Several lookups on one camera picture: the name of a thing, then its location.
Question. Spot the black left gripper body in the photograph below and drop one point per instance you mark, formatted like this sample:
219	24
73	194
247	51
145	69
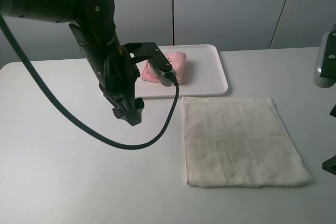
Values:
118	78

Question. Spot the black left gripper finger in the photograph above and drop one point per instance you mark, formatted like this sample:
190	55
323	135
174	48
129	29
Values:
120	113
134	115

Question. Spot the pink towel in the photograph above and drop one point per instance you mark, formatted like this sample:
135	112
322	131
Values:
176	59

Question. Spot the white towel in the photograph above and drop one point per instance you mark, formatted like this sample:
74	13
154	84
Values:
231	142

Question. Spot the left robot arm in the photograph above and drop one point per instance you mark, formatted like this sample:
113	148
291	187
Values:
92	24

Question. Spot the white plastic tray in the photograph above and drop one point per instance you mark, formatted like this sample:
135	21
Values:
203	75

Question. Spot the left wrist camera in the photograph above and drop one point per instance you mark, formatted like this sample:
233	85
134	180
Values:
149	51

